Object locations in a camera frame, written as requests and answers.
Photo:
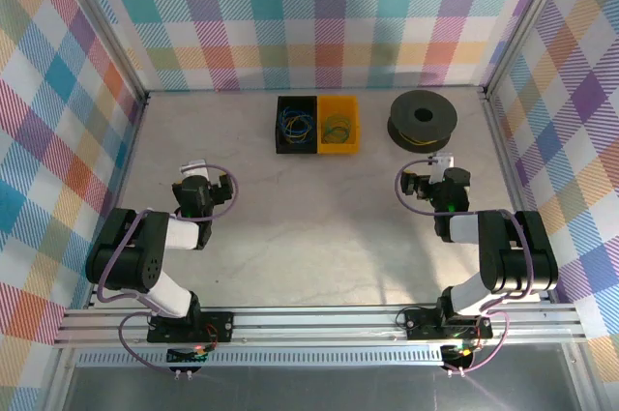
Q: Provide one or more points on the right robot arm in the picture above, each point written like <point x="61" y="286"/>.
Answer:
<point x="512" y="256"/>

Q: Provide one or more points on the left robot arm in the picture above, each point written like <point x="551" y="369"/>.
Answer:
<point x="126" y="256"/>

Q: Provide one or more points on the black plastic bin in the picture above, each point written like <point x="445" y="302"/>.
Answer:
<point x="296" y="100"/>

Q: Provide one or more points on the yellow plastic bin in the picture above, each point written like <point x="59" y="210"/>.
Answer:
<point x="338" y="102"/>

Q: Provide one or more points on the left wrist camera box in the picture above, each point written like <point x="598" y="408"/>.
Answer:
<point x="192" y="167"/>

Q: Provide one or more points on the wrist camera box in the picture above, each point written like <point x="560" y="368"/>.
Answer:
<point x="192" y="167"/>
<point x="442" y="162"/>

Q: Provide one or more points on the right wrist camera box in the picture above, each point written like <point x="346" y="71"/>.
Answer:
<point x="442" y="162"/>

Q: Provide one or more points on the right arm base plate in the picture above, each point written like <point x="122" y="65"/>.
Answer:
<point x="421" y="324"/>

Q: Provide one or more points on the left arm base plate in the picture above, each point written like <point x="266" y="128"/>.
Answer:
<point x="222" y="326"/>

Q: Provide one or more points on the aluminium mounting rail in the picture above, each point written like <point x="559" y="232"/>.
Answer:
<point x="314" y="324"/>

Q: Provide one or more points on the aluminium frame post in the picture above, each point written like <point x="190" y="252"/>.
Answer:
<point x="104" y="29"/>
<point x="527" y="24"/>

